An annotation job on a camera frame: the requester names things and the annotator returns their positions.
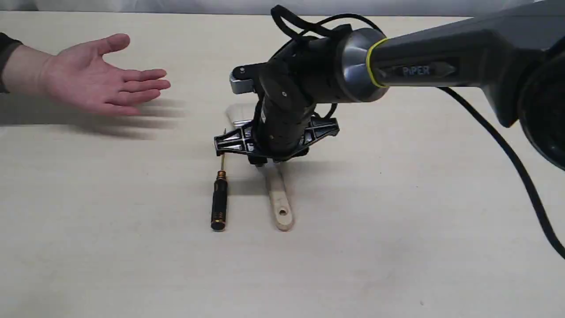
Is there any person's open hand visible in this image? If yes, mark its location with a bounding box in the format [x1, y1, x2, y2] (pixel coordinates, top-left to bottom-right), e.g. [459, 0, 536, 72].
[38, 34, 171, 116]

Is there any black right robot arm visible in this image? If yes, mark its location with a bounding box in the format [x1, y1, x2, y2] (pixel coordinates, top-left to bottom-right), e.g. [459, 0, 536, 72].
[214, 0, 564, 169]

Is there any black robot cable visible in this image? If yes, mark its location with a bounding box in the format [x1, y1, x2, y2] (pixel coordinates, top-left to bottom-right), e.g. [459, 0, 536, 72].
[271, 5, 565, 259]

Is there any wooden paint brush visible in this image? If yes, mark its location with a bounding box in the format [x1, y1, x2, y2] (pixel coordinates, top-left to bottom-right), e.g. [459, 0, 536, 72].
[225, 103, 294, 231]

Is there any person's forearm dark sleeve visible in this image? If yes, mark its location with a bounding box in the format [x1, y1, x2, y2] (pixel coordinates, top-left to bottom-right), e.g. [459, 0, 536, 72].
[0, 32, 51, 95]

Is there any black gold precision screwdriver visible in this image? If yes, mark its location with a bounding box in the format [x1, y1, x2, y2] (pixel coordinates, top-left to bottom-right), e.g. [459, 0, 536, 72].
[210, 153, 228, 232]

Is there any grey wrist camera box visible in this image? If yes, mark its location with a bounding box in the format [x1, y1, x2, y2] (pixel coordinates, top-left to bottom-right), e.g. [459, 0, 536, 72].
[229, 62, 266, 95]

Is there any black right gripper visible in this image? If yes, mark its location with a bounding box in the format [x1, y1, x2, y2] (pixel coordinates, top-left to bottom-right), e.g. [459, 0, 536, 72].
[214, 60, 340, 166]

